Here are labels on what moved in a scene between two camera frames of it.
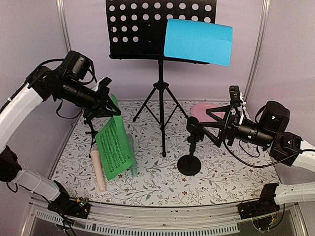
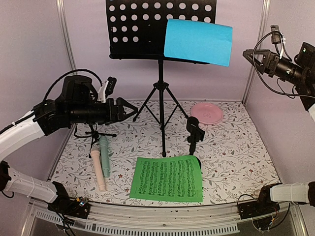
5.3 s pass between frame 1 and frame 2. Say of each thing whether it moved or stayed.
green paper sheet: moved
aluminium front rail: stayed
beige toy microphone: stayed
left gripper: moved
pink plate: stayed
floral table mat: stayed
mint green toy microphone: moved
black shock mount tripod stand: stayed
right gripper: moved
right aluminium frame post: stayed
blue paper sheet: stayed
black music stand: stayed
